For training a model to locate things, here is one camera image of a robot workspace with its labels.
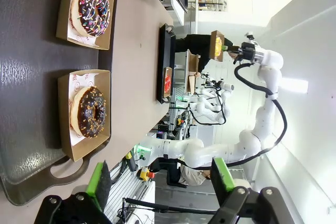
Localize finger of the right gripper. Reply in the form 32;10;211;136
222;45;241;53

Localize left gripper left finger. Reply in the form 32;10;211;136
34;159;112;224

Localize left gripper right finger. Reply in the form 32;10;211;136
209;156;295;224

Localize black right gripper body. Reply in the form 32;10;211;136
237;41;257;65

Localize yellow glazed donut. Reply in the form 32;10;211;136
213;37;223;58

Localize brown cardboard donut box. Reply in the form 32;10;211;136
55;0;117;51
209;30;225;63
57;69;112;163
162;67;174;99

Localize chocolate donut orange sprinkles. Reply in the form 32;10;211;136
70;86;108;139

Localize chocolate donut rainbow sprinkles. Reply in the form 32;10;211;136
70;0;111;38

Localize dark brown plastic tray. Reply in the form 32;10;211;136
156;23;176;105
0;0;120;207

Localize seated person in beige shirt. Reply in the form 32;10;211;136
177;165;212;187

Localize background person in black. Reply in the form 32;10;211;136
174;34;238;74

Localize tall brown cardboard carton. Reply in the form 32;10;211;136
185;49;201;74

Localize yellow emergency stop red button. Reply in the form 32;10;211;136
140;167;156;182

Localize small brown cardboard carton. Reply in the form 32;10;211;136
186;74;197;95

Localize bright ceiling light panel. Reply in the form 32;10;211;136
281;78;309;94

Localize black metal rod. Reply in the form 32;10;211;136
122;197;219;216

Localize right arm black cable sleeve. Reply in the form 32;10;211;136
178;62;288;170

